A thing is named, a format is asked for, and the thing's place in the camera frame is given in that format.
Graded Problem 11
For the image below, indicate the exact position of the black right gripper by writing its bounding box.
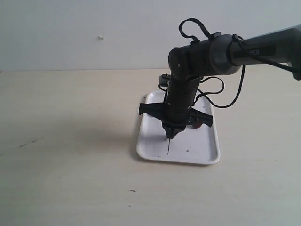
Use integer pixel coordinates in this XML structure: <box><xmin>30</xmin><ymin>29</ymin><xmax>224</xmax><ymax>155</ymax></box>
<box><xmin>138</xmin><ymin>77</ymin><xmax>213</xmax><ymax>138</ymax></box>

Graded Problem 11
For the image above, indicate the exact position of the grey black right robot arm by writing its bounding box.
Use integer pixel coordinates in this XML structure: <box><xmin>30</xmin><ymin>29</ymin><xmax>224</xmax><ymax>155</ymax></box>
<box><xmin>138</xmin><ymin>25</ymin><xmax>301</xmax><ymax>139</ymax></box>

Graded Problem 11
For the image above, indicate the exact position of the white rectangular plastic tray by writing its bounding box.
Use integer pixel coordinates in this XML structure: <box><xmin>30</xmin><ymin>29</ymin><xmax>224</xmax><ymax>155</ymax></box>
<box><xmin>136</xmin><ymin>91</ymin><xmax>221</xmax><ymax>165</ymax></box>

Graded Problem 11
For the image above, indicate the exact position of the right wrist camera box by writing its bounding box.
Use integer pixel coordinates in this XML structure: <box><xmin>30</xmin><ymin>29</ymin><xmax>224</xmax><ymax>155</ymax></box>
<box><xmin>158</xmin><ymin>74</ymin><xmax>170</xmax><ymax>87</ymax></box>

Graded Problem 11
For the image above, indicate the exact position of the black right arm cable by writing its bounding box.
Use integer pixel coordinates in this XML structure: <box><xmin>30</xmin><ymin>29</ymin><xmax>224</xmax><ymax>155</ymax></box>
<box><xmin>178</xmin><ymin>18</ymin><xmax>301</xmax><ymax>109</ymax></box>

